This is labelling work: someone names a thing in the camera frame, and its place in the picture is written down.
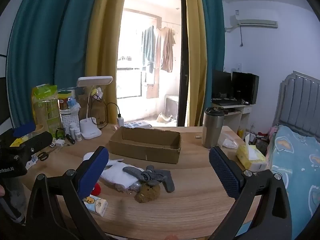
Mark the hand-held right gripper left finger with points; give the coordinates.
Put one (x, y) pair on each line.
(93, 172)

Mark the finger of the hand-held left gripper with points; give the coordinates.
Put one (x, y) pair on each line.
(40, 140)
(23, 130)

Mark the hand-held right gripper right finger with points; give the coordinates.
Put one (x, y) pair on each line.
(225, 172)

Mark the red soft toy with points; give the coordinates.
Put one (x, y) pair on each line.
(96, 189)

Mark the yellow cartoon tissue packet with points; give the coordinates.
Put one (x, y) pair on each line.
(96, 205)

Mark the brown cardboard box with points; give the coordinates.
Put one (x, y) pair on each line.
(145, 152)

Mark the brown fuzzy sponge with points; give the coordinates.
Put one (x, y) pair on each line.
(147, 192)

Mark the grey socks pair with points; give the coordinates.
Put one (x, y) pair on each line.
(155, 176)

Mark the person's left hand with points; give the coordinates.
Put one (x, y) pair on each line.
(1, 190)

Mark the brown paper cup stack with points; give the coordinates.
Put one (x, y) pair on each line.
(42, 128)

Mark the yellow paper packet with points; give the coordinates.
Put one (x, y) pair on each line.
(18, 142)

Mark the black scissors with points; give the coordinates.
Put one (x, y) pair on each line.
(43, 156)

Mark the small white snack packets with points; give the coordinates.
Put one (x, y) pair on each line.
(58, 143)

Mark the white paper tag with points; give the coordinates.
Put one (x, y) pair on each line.
(32, 160)

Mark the small black device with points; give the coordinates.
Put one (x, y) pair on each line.
(70, 139)

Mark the yellow tissue box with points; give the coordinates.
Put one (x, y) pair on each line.
(251, 156)

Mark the clear plastic bag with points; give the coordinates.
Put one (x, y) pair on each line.
(228, 141)

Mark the white plastic basket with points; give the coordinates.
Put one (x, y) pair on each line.
(67, 122)

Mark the green snack bag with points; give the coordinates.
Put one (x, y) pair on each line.
(46, 105)

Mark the white pill bottle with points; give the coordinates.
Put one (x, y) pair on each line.
(78, 135)
(72, 129)

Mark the white desk lamp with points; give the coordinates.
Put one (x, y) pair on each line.
(91, 130)

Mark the red tin can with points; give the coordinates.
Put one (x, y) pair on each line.
(63, 103)

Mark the steel travel tumbler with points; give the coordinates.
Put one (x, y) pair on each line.
(212, 130)

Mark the blue packet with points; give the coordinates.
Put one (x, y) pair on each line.
(71, 103)

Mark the white crumpled plastic bag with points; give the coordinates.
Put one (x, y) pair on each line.
(76, 107)

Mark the yellow green sponge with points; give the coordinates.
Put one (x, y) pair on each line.
(66, 94)

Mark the white charger plug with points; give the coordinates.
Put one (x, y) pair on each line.
(120, 121)

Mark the white computer desk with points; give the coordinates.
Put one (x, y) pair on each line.
(235, 115)

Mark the tall brown carton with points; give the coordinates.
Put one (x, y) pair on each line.
(99, 110)

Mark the white power strip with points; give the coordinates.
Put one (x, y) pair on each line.
(137, 124)

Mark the blue printed blanket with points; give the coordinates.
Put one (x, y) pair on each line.
(295, 170)

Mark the small yellow white toys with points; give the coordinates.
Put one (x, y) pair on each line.
(96, 93)

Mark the grey balcony cabinet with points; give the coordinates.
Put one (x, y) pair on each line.
(172, 107)

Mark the black monitor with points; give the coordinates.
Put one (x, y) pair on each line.
(245, 87)
(221, 83)

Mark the grey padded headboard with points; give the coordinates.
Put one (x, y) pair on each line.
(297, 100)

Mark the teal curtain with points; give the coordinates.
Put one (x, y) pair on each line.
(50, 30)
(212, 30)

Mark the yellow curtain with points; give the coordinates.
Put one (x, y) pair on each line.
(197, 55)
(105, 42)

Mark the hanging teal shirt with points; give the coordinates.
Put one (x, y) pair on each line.
(148, 47)

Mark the hanging beige shirt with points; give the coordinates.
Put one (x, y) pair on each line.
(166, 47)

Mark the white air conditioner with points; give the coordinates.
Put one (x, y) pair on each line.
(255, 20)

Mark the dark sliding door frame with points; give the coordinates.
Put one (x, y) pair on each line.
(183, 55)

